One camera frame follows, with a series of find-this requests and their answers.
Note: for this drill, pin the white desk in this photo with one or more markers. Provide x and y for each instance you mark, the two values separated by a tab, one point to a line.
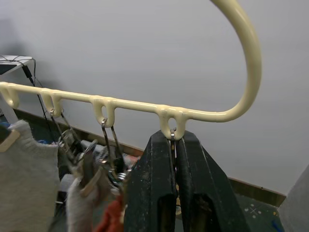
21	63

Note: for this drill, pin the red sock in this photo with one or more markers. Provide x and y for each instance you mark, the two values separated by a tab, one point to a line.
111	217

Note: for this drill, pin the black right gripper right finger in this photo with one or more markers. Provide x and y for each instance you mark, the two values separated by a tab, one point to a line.
205	193

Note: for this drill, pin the cream clip hanger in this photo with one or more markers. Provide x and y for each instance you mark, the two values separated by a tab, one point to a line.
135	105

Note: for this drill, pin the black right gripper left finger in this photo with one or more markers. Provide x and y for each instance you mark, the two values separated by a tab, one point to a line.
149	188

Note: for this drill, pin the grey sock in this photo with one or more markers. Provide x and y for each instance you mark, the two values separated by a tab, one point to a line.
29	181
79	212

